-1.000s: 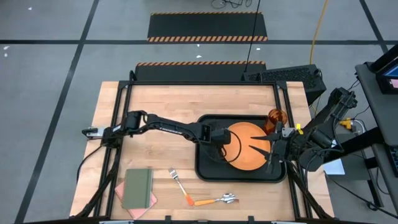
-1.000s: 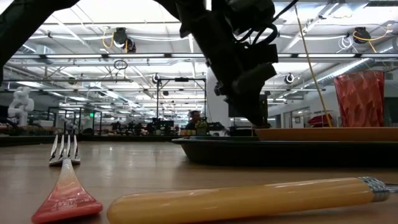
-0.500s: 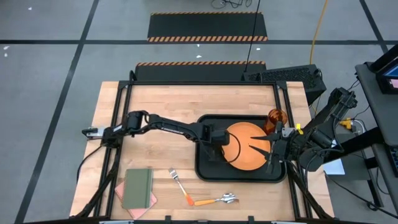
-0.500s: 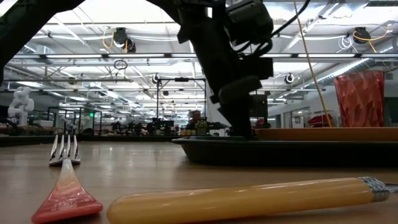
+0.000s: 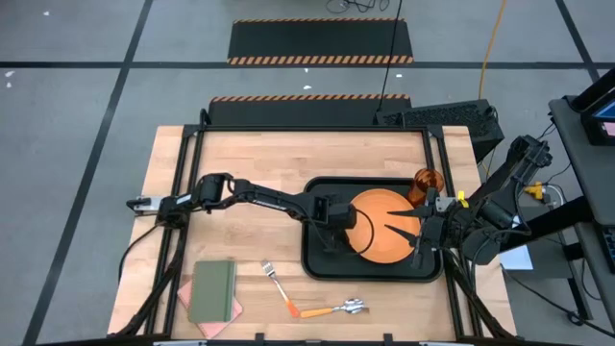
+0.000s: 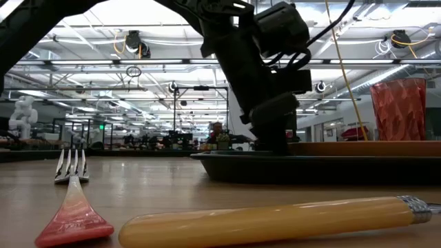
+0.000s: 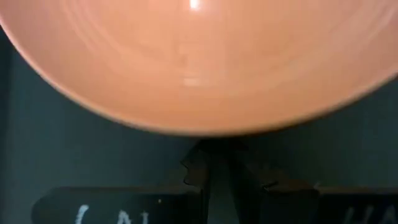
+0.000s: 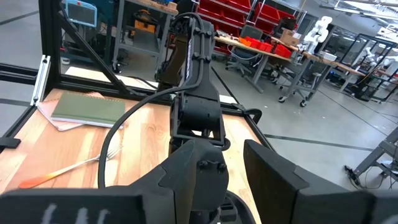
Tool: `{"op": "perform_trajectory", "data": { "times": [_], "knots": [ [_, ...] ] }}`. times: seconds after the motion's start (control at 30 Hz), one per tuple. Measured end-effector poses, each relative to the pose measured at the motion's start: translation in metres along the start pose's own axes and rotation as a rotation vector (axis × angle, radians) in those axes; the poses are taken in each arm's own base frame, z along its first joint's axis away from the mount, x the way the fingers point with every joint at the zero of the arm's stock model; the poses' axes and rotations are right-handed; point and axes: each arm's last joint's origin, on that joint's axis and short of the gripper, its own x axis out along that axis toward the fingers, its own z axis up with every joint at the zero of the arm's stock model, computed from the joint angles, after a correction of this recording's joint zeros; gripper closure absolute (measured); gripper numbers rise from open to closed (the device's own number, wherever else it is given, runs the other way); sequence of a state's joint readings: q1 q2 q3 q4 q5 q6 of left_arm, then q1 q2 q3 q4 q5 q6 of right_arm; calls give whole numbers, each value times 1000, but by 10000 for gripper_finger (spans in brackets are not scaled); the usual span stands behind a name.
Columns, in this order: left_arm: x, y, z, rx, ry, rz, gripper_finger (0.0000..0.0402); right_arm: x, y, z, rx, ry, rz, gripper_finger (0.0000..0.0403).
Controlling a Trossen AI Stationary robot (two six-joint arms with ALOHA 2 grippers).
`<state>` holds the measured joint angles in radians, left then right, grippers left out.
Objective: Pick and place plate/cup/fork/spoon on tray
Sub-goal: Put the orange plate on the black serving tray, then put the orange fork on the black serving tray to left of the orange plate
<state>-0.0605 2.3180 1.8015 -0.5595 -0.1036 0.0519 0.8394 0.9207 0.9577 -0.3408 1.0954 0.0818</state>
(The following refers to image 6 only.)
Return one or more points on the small black ceiling reel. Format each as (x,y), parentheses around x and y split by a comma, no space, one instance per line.
(173,87)
(320,87)

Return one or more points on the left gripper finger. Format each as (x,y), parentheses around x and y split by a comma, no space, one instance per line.
(264,139)
(281,137)

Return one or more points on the orange plate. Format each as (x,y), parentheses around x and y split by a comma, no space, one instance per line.
(361,149)

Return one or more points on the red storage bin stack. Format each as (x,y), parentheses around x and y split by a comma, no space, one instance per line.
(353,133)

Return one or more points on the person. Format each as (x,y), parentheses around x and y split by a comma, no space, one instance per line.
(217,128)

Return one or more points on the small potted plant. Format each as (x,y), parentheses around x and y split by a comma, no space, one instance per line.
(223,137)

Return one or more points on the black plastic tray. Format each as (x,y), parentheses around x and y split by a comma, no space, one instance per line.
(310,170)

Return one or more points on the red faceted plastic cup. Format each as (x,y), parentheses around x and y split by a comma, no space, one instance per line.
(398,110)

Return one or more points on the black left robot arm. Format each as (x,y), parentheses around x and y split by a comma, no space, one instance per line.
(27,27)

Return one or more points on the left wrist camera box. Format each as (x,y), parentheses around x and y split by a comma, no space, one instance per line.
(282,27)

